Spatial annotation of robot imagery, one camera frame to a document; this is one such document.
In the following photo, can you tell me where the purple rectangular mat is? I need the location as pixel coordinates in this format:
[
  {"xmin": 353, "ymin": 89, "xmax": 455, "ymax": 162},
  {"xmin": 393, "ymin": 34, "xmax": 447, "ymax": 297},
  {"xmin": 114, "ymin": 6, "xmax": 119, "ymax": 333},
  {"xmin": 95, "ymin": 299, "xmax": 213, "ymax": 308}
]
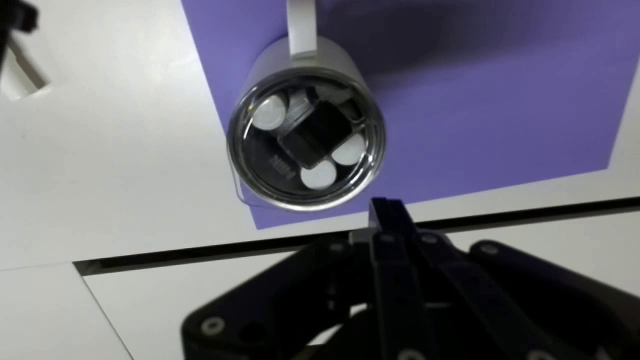
[{"xmin": 179, "ymin": 0, "xmax": 640, "ymax": 232}]

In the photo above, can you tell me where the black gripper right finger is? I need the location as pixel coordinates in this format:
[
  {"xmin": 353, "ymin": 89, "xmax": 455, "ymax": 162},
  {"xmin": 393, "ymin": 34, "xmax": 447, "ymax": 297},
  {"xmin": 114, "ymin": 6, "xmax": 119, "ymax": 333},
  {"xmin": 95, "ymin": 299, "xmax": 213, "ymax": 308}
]
[{"xmin": 385, "ymin": 197, "xmax": 640, "ymax": 360}]

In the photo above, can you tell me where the small metal cup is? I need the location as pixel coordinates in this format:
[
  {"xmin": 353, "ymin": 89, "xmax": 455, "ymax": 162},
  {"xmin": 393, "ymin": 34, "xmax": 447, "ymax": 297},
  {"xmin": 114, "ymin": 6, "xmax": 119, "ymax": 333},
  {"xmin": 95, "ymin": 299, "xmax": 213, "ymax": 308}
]
[{"xmin": 224, "ymin": 0, "xmax": 390, "ymax": 215}]

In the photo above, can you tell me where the black lid slider piece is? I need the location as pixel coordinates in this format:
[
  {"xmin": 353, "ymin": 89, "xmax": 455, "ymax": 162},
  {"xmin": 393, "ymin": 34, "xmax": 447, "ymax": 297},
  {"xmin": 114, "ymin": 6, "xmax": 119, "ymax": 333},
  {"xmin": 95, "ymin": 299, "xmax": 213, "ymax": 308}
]
[{"xmin": 274, "ymin": 98, "xmax": 351, "ymax": 173}]

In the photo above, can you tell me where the white marker pen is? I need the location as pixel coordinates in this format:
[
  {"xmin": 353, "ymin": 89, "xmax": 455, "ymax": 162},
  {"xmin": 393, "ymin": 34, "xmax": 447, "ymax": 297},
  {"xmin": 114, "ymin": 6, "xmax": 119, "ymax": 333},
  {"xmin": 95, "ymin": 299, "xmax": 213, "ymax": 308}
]
[{"xmin": 0, "ymin": 0, "xmax": 51, "ymax": 104}]

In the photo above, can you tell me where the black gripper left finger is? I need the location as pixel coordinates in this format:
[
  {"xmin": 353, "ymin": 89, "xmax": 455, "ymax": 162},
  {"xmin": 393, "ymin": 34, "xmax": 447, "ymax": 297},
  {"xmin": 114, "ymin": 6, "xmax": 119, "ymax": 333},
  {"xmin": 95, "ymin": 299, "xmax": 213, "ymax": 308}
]
[{"xmin": 179, "ymin": 197, "xmax": 404, "ymax": 360}]

